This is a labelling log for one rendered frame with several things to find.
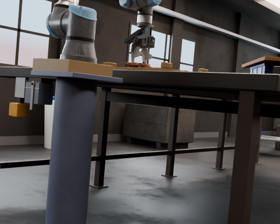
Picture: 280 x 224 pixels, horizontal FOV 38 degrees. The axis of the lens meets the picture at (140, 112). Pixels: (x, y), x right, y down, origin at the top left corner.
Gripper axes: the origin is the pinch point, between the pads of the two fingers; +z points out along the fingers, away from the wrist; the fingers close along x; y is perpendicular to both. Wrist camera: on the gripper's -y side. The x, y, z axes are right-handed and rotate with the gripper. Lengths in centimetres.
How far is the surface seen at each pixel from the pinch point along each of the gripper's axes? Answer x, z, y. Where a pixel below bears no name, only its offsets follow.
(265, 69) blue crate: 33, -2, 56
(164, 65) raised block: -17.1, 2.3, 28.2
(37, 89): -22, 18, -52
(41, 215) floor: 2, 97, -68
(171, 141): 189, 60, -95
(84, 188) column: -48, 56, 15
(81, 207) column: -49, 64, 15
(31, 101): -22, 24, -56
